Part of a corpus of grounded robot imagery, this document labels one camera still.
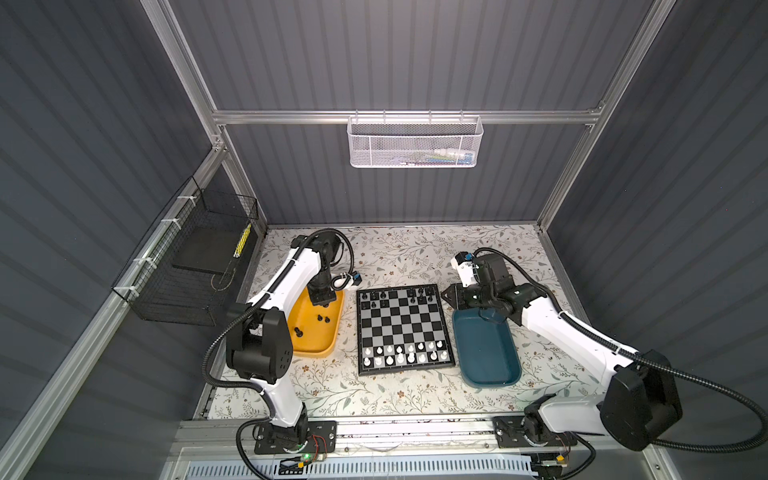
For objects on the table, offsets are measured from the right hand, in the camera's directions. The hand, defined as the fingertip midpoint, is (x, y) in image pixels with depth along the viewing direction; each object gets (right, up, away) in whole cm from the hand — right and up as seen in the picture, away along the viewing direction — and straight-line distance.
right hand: (448, 296), depth 83 cm
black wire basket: (-65, +10, -11) cm, 66 cm away
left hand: (-38, -1, +3) cm, 38 cm away
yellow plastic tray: (-39, -12, +8) cm, 42 cm away
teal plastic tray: (+12, -17, +4) cm, 22 cm away
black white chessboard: (-12, -11, +8) cm, 19 cm away
